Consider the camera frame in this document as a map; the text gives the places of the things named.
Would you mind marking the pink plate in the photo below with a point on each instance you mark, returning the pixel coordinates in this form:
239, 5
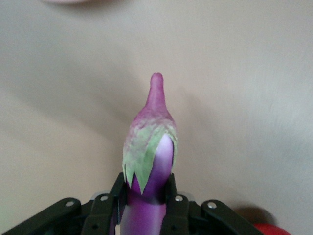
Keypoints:
68, 1

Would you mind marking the red chili pepper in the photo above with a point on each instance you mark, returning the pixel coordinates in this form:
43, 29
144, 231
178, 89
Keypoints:
271, 230

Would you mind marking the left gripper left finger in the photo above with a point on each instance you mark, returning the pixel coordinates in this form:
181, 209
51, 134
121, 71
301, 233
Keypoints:
97, 215

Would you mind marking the purple eggplant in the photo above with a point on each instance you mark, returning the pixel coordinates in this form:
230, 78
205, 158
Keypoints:
146, 151

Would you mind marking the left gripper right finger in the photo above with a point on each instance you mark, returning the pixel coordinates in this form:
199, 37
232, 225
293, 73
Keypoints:
185, 218

